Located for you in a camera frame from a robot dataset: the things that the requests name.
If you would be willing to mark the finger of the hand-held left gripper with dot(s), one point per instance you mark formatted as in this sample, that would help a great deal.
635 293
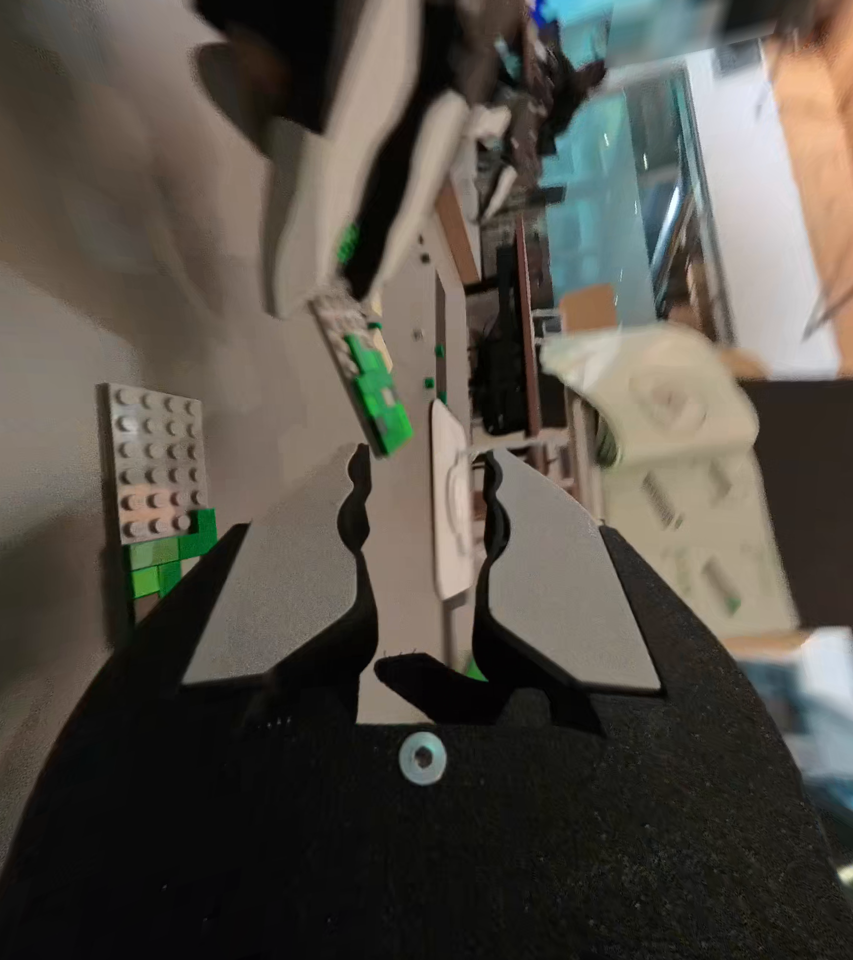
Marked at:
306 225
434 157

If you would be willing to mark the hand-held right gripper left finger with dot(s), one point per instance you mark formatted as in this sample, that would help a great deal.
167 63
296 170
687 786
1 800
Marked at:
276 592

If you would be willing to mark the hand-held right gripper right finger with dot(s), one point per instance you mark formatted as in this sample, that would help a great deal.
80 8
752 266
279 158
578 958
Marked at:
569 600

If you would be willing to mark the grey plate with green tiles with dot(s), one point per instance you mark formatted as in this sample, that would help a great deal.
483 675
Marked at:
156 450
374 390

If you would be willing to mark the grey desk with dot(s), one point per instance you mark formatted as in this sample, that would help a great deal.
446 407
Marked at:
246 375

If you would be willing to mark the background wooden desk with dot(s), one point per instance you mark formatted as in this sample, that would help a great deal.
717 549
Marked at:
525 315

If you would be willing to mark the instruction booklet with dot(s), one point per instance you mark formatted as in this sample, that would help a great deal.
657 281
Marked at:
659 405

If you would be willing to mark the black panel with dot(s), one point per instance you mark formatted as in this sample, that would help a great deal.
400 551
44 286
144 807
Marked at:
831 510

